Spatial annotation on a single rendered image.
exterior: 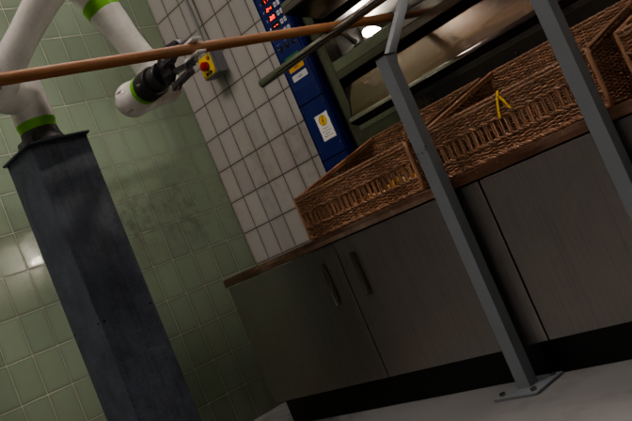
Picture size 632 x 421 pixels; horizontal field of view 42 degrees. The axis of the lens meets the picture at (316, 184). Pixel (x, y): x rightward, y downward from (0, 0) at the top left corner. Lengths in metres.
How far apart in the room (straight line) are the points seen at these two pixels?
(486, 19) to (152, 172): 1.62
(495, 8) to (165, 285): 1.73
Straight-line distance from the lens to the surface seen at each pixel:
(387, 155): 2.41
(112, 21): 2.71
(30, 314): 3.24
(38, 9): 2.66
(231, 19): 3.56
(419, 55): 2.92
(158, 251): 3.53
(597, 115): 1.94
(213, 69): 3.59
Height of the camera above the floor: 0.53
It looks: 5 degrees up
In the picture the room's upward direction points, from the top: 23 degrees counter-clockwise
